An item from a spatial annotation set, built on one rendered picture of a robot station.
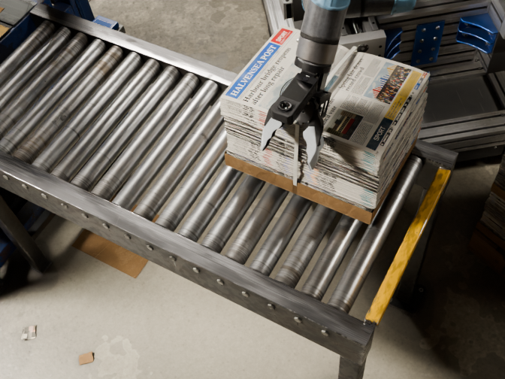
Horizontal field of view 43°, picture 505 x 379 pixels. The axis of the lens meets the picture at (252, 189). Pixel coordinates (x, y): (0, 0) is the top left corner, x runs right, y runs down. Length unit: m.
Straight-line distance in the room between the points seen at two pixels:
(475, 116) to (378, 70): 1.06
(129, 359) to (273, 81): 1.21
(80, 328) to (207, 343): 0.46
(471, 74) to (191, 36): 1.29
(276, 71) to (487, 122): 1.20
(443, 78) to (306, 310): 1.42
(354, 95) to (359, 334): 0.50
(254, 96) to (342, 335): 0.53
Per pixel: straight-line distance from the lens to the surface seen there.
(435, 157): 1.63
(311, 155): 1.28
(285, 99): 1.21
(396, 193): 1.56
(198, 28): 3.17
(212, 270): 1.46
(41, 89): 1.94
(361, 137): 1.32
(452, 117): 2.50
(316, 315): 1.40
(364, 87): 1.43
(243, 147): 1.49
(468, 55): 2.30
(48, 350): 2.40
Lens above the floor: 2.09
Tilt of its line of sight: 56 degrees down
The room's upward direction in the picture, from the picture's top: 8 degrees counter-clockwise
